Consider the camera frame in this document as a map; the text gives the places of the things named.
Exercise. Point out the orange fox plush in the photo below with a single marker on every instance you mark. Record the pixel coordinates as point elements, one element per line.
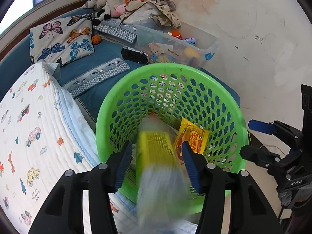
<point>134,1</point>

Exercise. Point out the black and white cow plush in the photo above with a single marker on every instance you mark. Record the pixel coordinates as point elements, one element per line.
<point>107,4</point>

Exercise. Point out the yellow toy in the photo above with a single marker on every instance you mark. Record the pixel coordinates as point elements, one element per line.
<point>191,52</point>

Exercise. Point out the orange toy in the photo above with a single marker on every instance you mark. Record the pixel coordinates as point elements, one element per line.
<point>175,33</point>

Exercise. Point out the beige printed cloth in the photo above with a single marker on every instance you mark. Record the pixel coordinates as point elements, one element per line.
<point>168,12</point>

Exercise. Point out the butterfly printed pillow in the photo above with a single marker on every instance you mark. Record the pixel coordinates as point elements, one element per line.
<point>58,41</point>

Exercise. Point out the black toy car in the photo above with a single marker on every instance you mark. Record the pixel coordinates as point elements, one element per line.
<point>134,54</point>

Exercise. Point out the pink plush toy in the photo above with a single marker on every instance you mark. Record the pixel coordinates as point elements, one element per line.
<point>119,9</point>

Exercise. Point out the yellow and white snack packet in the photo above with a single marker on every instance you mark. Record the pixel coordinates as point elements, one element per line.
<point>156,146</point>

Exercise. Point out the purple toy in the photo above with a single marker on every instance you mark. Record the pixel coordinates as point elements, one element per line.
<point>190,40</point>

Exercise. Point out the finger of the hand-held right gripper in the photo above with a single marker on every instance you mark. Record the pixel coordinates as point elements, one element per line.
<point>256,154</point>
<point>262,126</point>

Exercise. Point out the clear plastic storage box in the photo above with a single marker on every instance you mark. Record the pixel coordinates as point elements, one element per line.
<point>165,51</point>

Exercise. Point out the beige crumpled cloth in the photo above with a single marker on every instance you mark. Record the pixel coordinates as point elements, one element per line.
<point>141,14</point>

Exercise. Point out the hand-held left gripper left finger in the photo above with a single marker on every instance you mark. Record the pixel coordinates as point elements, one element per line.
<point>123,165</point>

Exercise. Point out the green perforated plastic basket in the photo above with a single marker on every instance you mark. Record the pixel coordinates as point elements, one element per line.
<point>170,68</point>

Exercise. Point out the white car printed blanket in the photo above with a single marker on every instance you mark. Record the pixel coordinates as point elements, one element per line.
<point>36,107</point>

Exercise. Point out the grey plush toy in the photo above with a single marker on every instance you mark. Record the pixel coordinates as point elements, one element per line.
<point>91,2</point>

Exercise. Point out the small orange ball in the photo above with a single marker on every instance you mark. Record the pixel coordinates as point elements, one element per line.
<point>96,39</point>

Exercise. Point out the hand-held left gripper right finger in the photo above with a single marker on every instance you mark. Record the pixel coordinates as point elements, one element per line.
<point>191,168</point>

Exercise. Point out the blue sofa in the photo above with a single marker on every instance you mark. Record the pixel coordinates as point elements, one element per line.
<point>107,51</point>

